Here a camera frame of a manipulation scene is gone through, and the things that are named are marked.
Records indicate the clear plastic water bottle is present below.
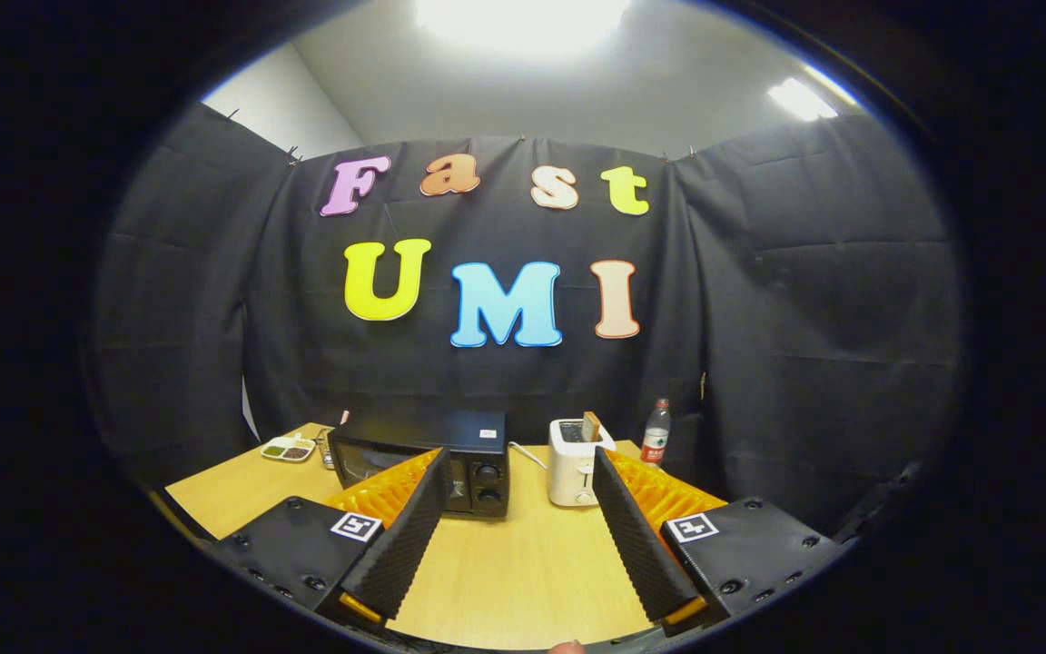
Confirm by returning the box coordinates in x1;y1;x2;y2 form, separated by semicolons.
639;398;672;466

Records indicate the black toaster oven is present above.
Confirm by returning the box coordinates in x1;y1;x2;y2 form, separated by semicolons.
328;411;512;520

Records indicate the white divided dish with beans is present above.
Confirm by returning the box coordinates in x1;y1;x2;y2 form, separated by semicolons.
260;434;317;462

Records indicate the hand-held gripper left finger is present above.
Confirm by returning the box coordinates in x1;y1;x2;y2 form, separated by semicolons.
214;447;453;632

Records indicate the white toaster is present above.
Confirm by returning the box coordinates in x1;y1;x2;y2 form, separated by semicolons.
548;418;617;508

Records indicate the large ceiling light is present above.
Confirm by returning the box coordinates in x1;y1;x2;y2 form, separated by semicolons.
414;0;633;60

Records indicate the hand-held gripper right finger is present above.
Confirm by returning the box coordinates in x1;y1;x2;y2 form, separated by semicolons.
592;447;842;637

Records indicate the black backdrop cloth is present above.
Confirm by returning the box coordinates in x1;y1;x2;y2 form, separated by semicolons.
87;102;969;537

